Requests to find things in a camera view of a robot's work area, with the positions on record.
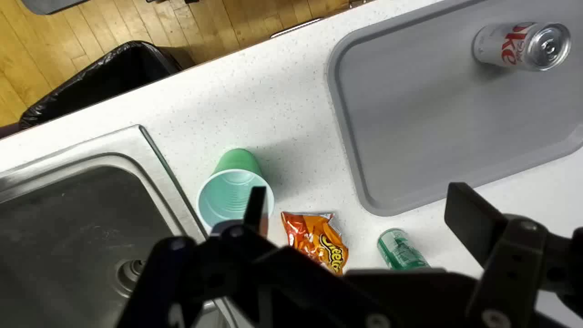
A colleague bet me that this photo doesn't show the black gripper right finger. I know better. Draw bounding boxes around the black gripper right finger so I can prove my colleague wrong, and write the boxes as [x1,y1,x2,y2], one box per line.
[444,182,506,265]

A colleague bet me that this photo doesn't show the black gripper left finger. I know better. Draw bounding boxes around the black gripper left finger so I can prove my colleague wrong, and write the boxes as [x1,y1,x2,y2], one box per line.
[243,185,267,234]

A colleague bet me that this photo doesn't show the green soda can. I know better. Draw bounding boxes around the green soda can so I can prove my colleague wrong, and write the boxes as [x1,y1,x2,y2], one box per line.
[376,227,427,269]

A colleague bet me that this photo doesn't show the grey plastic tray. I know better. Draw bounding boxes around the grey plastic tray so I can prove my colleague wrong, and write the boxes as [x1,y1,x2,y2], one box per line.
[327,0,583,214]

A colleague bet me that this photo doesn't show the silver diet coke can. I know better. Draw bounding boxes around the silver diet coke can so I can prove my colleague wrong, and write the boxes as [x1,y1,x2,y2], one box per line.
[471,21,569,70]

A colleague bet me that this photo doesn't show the green plastic cup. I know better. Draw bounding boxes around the green plastic cup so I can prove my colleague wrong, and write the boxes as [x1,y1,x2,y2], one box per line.
[196,147,274,231]

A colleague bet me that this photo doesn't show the orange cheetos bag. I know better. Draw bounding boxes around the orange cheetos bag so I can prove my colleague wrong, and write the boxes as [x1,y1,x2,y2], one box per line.
[280,211,349,274]

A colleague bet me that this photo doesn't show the stainless steel double sink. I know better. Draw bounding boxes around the stainless steel double sink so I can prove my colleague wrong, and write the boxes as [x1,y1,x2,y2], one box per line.
[0,125,203,328]

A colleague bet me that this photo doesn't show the black trash bin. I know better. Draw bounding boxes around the black trash bin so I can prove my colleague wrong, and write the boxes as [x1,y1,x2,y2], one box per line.
[17,39,192,127]

